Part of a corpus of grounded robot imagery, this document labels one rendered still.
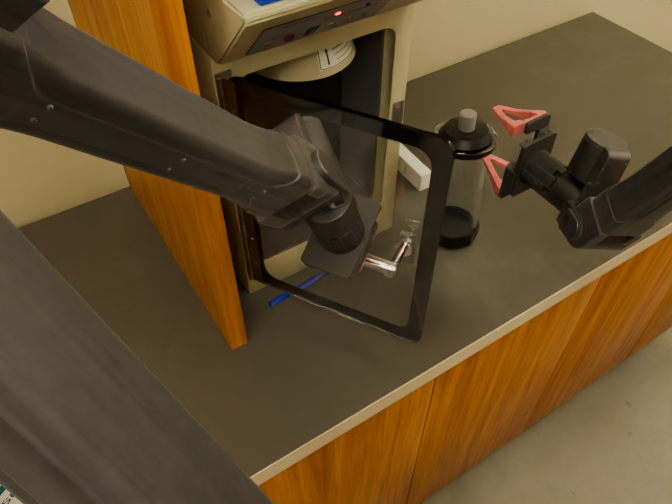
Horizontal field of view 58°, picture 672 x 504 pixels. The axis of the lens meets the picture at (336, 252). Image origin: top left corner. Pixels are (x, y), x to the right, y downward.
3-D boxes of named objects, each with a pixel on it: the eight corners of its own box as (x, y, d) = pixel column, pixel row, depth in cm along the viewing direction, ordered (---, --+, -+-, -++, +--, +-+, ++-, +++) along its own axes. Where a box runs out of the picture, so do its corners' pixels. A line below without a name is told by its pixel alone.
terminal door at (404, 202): (256, 277, 105) (225, 72, 76) (420, 343, 96) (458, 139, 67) (254, 280, 105) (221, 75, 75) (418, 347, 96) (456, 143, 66)
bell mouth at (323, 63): (221, 41, 95) (215, 8, 91) (316, 12, 102) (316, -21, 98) (275, 95, 85) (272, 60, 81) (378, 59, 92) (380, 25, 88)
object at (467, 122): (429, 134, 108) (433, 101, 103) (479, 127, 109) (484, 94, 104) (447, 165, 101) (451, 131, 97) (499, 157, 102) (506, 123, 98)
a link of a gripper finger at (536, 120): (514, 87, 94) (559, 118, 89) (505, 125, 100) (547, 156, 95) (481, 102, 92) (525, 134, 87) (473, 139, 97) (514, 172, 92)
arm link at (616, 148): (569, 245, 82) (622, 248, 84) (612, 175, 74) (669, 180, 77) (532, 192, 90) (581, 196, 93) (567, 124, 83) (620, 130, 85)
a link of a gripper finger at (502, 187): (505, 124, 100) (547, 155, 94) (497, 158, 105) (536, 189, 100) (474, 138, 97) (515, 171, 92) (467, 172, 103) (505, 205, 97)
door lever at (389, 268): (348, 235, 85) (348, 221, 83) (411, 256, 82) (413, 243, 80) (331, 260, 82) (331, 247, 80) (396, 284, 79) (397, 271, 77)
